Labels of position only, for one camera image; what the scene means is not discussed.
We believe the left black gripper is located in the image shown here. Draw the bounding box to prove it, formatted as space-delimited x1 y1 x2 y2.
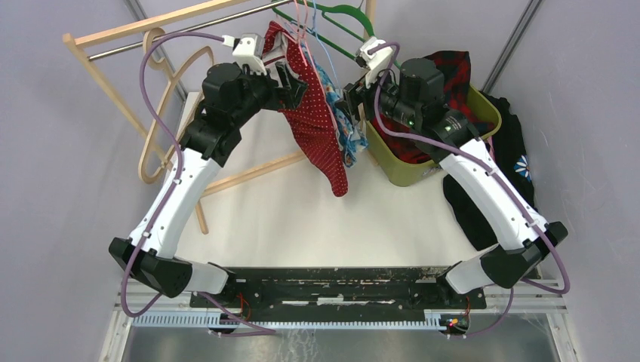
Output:
232 61 308 127

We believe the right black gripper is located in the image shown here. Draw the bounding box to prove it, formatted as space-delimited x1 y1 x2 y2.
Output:
334 60 420 128

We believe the red polka dot garment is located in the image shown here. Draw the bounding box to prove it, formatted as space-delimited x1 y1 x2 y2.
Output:
263 21 348 197

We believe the pink hanger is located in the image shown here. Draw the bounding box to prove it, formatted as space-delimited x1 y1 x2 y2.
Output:
293 0 315 69

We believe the red plaid shirt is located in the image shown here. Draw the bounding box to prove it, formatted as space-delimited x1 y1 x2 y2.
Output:
371 51 496 164

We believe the green hanger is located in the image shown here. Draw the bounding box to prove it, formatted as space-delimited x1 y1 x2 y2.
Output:
273 1 375 66

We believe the wooden hanger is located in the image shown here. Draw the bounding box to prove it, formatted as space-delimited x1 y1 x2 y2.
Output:
138 27 214 184

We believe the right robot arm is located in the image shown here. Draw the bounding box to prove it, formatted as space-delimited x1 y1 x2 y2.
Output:
338 56 570 308

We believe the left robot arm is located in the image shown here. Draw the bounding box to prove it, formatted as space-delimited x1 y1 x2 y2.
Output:
109 62 309 307

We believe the blue floral garment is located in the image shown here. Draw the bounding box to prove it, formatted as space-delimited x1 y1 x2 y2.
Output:
315 63 368 167

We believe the green plastic basket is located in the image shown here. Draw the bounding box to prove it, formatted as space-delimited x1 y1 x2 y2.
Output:
365 85 502 187

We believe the pink cloth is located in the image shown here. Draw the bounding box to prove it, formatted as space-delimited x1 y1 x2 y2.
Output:
485 137 496 163

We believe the black garment with flower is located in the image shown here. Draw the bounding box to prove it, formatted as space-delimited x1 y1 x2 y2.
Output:
442 94 535 251

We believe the wooden clothes rack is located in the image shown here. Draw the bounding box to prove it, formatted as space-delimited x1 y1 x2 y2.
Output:
62 0 381 236

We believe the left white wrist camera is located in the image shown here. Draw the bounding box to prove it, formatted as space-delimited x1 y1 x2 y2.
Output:
223 33 267 75

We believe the blue wire hanger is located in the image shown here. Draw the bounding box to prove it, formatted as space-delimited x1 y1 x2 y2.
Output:
307 0 341 81

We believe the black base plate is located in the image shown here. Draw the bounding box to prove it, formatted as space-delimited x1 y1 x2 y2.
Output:
214 266 487 323

